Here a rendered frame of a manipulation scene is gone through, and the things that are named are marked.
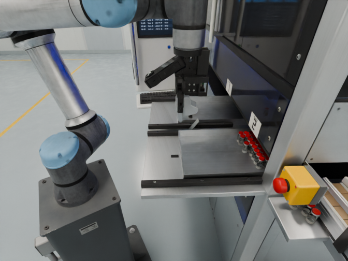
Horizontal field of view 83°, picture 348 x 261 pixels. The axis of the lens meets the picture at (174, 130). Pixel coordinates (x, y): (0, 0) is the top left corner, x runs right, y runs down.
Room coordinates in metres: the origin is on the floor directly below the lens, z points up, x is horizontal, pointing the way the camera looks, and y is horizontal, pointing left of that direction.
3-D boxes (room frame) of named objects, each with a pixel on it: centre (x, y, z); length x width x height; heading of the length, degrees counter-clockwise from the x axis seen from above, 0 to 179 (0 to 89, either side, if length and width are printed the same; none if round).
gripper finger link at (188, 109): (0.49, -0.04, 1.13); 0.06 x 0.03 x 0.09; 92
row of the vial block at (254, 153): (0.59, -0.31, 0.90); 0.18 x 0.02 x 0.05; 3
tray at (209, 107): (0.92, -0.18, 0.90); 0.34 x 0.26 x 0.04; 92
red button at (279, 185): (0.34, -0.28, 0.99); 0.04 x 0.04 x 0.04; 2
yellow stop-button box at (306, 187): (0.34, -0.32, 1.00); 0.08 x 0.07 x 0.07; 92
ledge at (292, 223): (0.33, -0.37, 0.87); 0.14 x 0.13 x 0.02; 92
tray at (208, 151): (0.59, -0.20, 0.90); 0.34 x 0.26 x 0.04; 93
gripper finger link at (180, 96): (0.49, -0.02, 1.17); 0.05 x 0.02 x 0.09; 2
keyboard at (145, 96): (1.26, 0.04, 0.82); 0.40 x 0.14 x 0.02; 100
